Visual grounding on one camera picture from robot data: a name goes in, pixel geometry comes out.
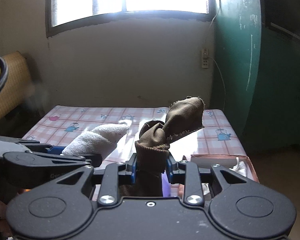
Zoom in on pink plaid teapot tablecloth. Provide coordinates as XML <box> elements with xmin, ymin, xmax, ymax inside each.
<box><xmin>25</xmin><ymin>106</ymin><xmax>245</xmax><ymax>167</ymax></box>

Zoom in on brown cardboard box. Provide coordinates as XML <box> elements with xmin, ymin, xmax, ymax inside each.
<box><xmin>191</xmin><ymin>154</ymin><xmax>259</xmax><ymax>182</ymax></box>

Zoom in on woven rattan chair back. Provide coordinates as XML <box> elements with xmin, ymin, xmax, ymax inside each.
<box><xmin>0</xmin><ymin>51</ymin><xmax>34</xmax><ymax>119</ymax></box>

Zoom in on purple facial tissue pack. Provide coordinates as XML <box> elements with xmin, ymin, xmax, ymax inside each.
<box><xmin>161</xmin><ymin>173</ymin><xmax>171</xmax><ymax>197</ymax></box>

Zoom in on brown knotted cloth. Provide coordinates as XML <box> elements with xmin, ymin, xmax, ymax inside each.
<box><xmin>120</xmin><ymin>96</ymin><xmax>205</xmax><ymax>197</ymax></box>

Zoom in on beige wall power outlet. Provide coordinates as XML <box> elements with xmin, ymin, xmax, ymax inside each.
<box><xmin>202</xmin><ymin>48</ymin><xmax>210</xmax><ymax>69</ymax></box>

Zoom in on dark framed window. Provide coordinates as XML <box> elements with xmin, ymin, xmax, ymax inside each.
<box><xmin>45</xmin><ymin>0</ymin><xmax>216</xmax><ymax>37</ymax></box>

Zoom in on white cloth in box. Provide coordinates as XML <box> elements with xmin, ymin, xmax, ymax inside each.
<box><xmin>202</xmin><ymin>157</ymin><xmax>247</xmax><ymax>195</ymax></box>

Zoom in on white towel cloth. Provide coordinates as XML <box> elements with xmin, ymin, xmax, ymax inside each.
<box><xmin>61</xmin><ymin>120</ymin><xmax>132</xmax><ymax>163</ymax></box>

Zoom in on green door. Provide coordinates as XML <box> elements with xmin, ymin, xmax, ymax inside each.
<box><xmin>210</xmin><ymin>0</ymin><xmax>300</xmax><ymax>152</ymax></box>

